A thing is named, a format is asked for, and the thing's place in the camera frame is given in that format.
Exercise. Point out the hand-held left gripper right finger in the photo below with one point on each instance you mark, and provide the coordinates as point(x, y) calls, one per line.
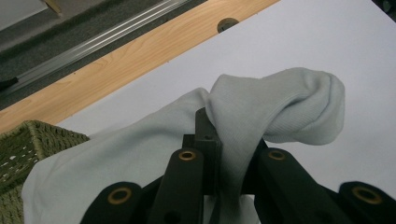
point(252, 168)

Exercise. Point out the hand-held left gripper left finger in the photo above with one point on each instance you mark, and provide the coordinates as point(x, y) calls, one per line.
point(208, 146)

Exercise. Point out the light grey sock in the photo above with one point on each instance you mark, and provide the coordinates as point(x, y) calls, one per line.
point(280, 93)

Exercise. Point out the green woven basket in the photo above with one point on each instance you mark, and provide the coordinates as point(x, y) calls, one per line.
point(18, 149)

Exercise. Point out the white table mat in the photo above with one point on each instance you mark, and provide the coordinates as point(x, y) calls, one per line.
point(280, 37)

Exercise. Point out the wooden stick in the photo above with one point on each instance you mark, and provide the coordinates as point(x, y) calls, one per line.
point(53, 6)

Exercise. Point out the aluminium rail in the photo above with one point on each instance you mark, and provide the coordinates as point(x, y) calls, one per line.
point(93, 43)

